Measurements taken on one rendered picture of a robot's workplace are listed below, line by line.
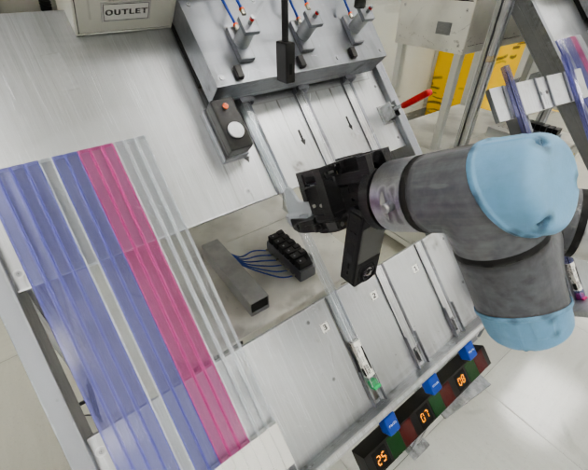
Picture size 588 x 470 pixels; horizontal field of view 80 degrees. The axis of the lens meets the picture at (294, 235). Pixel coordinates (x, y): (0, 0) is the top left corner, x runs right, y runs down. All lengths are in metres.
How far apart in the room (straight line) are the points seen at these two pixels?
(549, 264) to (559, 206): 0.06
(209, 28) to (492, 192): 0.43
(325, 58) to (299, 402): 0.53
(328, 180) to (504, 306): 0.22
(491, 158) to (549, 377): 1.53
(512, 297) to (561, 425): 1.35
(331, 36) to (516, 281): 0.49
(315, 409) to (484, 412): 1.06
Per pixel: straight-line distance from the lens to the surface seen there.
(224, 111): 0.52
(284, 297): 0.88
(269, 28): 0.61
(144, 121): 0.55
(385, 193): 0.34
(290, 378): 0.54
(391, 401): 0.62
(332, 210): 0.41
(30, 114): 0.55
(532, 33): 1.46
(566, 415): 1.71
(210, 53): 0.55
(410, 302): 0.67
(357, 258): 0.42
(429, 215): 0.32
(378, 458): 0.67
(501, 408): 1.60
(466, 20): 1.56
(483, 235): 0.30
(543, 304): 0.35
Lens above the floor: 1.28
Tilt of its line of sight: 38 degrees down
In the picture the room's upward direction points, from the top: straight up
